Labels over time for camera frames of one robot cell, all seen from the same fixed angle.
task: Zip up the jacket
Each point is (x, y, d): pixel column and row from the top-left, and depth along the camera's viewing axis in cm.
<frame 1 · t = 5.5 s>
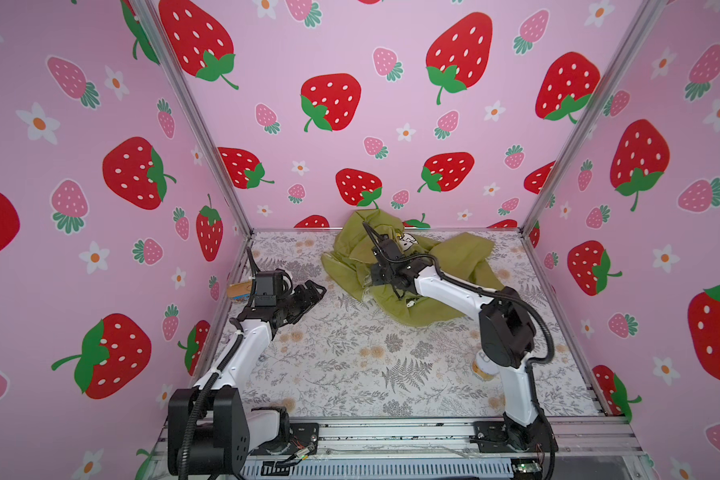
left hand: (318, 295, 86), fingers open
right hand: (376, 268, 95), fingers closed
green zip-up jacket: (349, 261, 109), point 4 cm above the table

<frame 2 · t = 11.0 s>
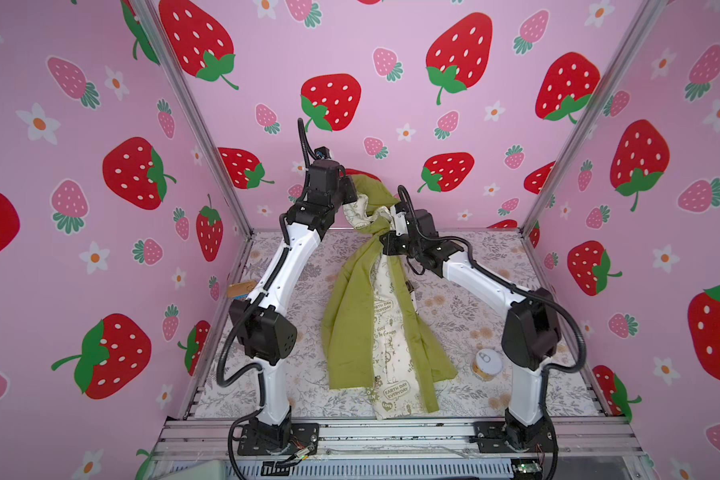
left hand: (348, 177, 80), fingers closed
right hand: (377, 236, 87), fingers closed
green zip-up jacket: (375, 333, 89), point 5 cm above the table

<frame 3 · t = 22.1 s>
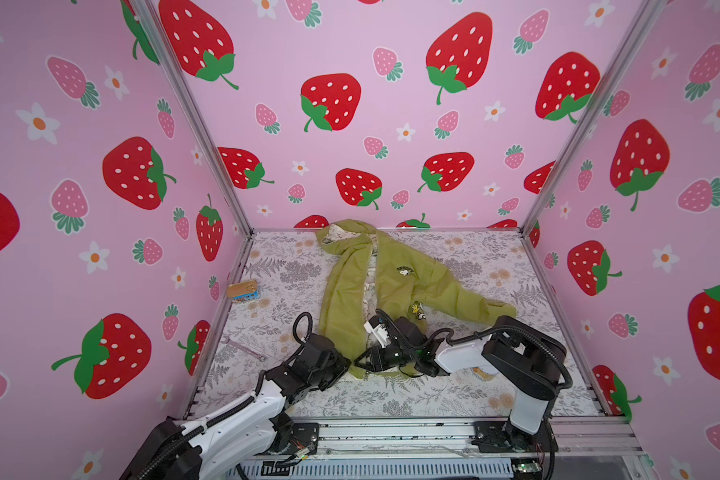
left hand: (354, 361, 83), fingers closed
right hand: (354, 365, 82), fingers open
green zip-up jacket: (362, 270, 107), point 4 cm above the table

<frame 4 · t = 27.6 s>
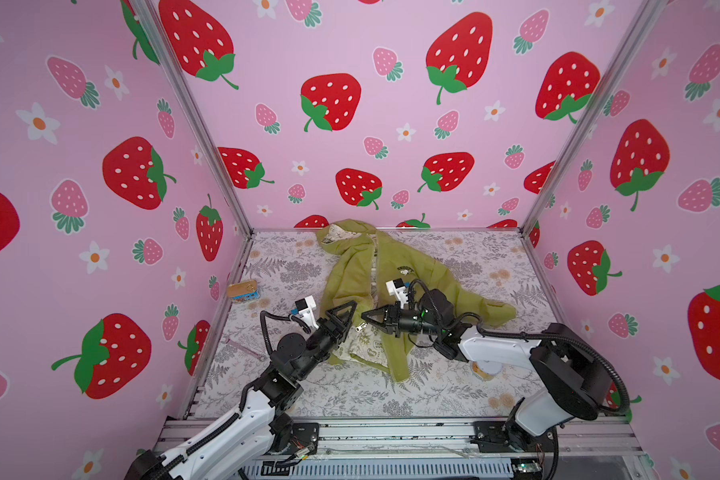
left hand: (357, 309, 70), fingers open
right hand: (361, 319, 73), fingers closed
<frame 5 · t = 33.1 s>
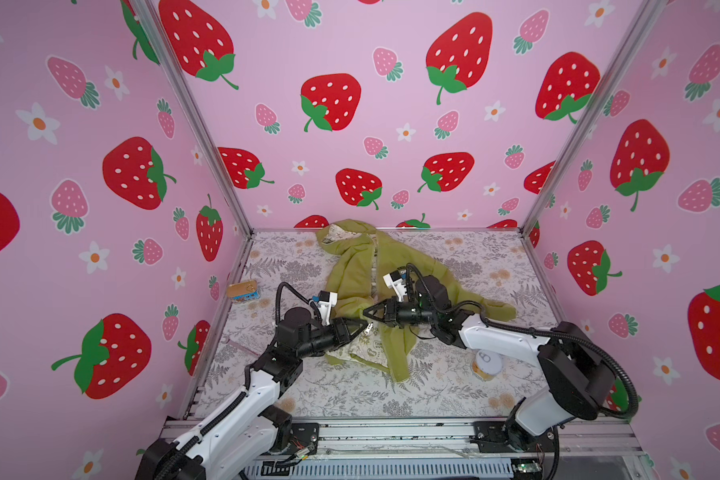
left hand: (366, 326, 74), fingers open
right hand: (363, 314, 75), fingers closed
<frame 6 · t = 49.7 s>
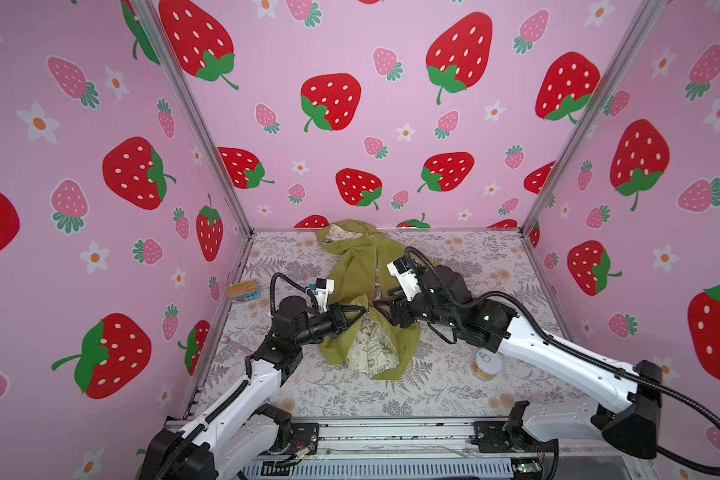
left hand: (365, 312, 73), fingers closed
right hand: (378, 298, 68), fingers open
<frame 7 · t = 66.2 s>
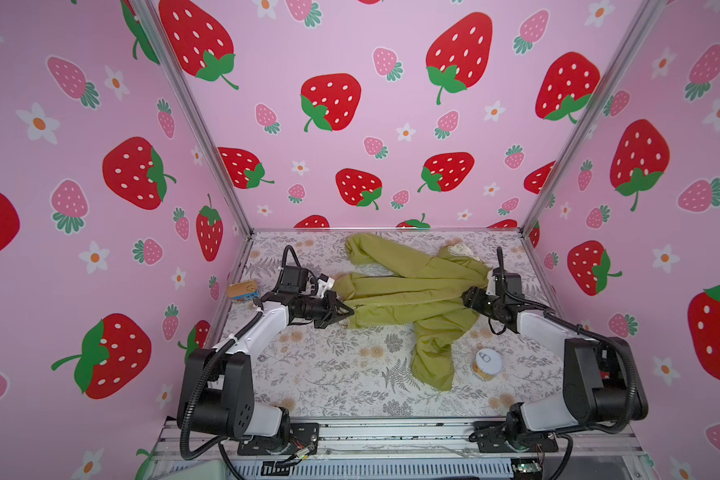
left hand: (353, 311, 82), fingers closed
right hand: (471, 296, 94), fingers open
green zip-up jacket: (424, 293, 95), point 8 cm above the table

